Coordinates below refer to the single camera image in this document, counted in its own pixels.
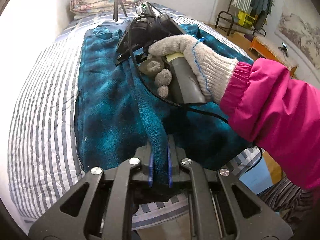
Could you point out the mountain wall poster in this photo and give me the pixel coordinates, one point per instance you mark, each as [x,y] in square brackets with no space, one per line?
[300,32]

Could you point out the small black tripod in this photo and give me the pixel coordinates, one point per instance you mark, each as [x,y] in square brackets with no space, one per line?
[117,5]

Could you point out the person's right hand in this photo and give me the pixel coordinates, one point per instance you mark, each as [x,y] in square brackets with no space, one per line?
[207,67]

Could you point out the black metal stand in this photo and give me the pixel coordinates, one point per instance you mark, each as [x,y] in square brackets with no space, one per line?
[223,15]

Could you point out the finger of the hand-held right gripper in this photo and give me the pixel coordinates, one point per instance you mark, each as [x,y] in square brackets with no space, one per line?
[123,52]

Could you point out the yellow box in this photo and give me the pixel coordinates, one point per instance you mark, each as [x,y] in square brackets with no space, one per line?
[245,18]

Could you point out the striped bed quilt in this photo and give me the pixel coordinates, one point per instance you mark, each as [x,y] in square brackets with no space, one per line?
[45,110]

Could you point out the person's striped pants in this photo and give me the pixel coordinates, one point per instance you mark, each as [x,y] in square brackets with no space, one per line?
[287,197]

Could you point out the teal fleece jacket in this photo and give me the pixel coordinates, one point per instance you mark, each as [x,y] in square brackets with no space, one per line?
[110,110]

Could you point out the black clothes rack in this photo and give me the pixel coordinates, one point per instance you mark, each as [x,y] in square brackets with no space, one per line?
[260,27]

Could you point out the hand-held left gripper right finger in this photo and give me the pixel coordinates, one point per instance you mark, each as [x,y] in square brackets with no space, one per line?
[170,165]

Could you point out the orange bench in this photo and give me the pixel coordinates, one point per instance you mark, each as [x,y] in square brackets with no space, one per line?
[268,48]

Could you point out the light blue box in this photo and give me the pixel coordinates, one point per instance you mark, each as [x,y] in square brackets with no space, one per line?
[257,180]

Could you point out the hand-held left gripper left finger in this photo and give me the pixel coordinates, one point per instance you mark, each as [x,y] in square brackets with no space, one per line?
[150,167]

